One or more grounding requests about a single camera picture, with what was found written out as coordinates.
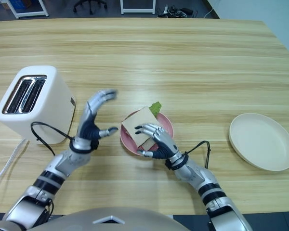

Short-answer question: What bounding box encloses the bread slice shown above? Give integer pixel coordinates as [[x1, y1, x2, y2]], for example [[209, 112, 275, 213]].
[[120, 106, 160, 148], [140, 137, 158, 149]]

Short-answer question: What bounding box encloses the white cord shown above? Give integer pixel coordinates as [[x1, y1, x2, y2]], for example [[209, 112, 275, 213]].
[[0, 139, 30, 190]]

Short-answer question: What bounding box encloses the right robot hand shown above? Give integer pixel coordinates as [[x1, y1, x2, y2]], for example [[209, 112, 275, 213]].
[[134, 123, 182, 161]]

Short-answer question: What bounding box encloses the cream plate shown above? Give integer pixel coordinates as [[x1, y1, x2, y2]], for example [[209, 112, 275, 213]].
[[228, 113, 289, 172]]

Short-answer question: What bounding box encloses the robot body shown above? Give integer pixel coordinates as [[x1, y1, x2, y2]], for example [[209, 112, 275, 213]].
[[30, 206, 192, 231]]

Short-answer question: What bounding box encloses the green lettuce leaf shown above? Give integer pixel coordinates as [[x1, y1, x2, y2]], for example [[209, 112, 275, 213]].
[[148, 101, 163, 119]]

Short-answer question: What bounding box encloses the white table frame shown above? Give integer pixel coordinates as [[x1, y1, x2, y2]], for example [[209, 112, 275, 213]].
[[119, 0, 157, 15], [13, 0, 50, 19]]

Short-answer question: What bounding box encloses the pink plate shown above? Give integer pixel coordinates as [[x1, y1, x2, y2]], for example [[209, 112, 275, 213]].
[[119, 111, 174, 157]]

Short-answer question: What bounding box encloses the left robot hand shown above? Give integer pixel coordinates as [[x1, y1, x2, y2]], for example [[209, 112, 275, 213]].
[[76, 89, 119, 151]]

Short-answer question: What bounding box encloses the black cable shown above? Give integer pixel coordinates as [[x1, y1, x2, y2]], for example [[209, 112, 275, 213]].
[[183, 140, 211, 169], [30, 121, 76, 156]]

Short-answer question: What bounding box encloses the black office chair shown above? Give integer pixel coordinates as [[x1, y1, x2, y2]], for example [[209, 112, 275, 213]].
[[72, 0, 108, 15]]

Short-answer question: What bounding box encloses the cream toaster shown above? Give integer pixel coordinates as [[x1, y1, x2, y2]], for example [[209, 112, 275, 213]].
[[0, 65, 78, 145]]

